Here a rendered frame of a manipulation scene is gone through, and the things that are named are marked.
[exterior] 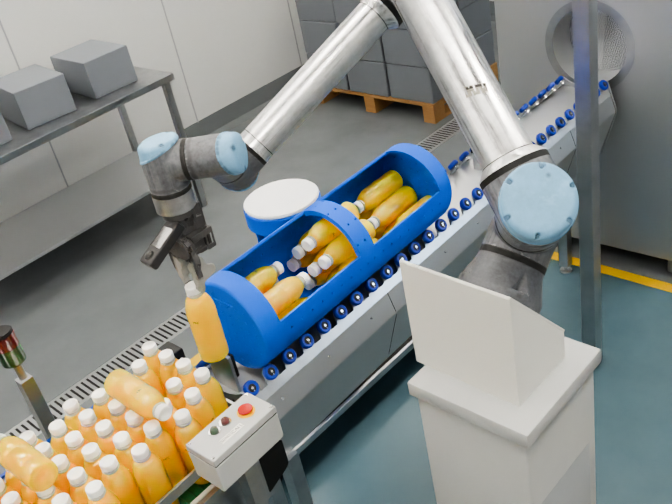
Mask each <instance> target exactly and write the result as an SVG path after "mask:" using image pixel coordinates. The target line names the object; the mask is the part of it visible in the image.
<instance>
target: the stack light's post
mask: <svg viewBox="0 0 672 504"><path fill-rule="evenodd" d="M26 374H27V376H28V377H27V378H26V379H25V380H23V381H20V380H19V378H16V379H15V382H16V384H17V386H18V388H19V390H20V392H21V394H22V396H23V397H24V399H25V401H26V403H27V405H28V407H29V409H30V411H31V413H32V414H33V416H34V418H35V420H36V422H37V424H38V426H39V428H40V430H41V431H42V433H43V435H44V437H45V439H46V440H47V439H49V438H50V437H51V433H50V431H49V429H48V427H49V425H50V424H51V423H52V422H53V421H55V419H54V417H53V415H52V413H51V411H50V409H49V407H48V405H47V403H46V401H45V399H44V397H43V395H42V393H41V391H40V389H39V387H38V385H37V383H36V381H35V380H34V378H33V376H31V375H30V374H28V373H27V372H26Z"/></svg>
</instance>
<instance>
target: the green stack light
mask: <svg viewBox="0 0 672 504"><path fill-rule="evenodd" d="M25 359H26V354H25V352H24V350H23V348H22V346H21V344H20V342H19V344H18V346H17V347H16V348H15V349H14V350H12V351H10V352H8V353H5V354H0V362H1V364H2V366H3V367H4V368H7V369H10V368H14V367H17V366H19V365H20V364H22V363H23V362H24V361H25Z"/></svg>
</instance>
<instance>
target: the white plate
mask: <svg viewBox="0 0 672 504"><path fill-rule="evenodd" d="M318 195H319V190H318V187H317V186H316V185H315V184H314V183H312V182H310V181H308V180H304V179H284V180H279V181H275V182H272V183H269V184H266V185H264V186H262V187H260V188H258V189H256V190H255V191H253V192H252V193H251V194H250V195H249V196H248V197H247V198H246V200H245V201H244V210H245V212H246V213H247V214H248V215H249V216H251V217H254V218H257V219H263V220H273V219H281V218H285V217H289V216H292V215H295V214H297V213H300V212H302V211H303V210H305V209H306V208H307V207H309V206H310V205H311V204H313V203H314V202H315V201H316V200H317V198H318Z"/></svg>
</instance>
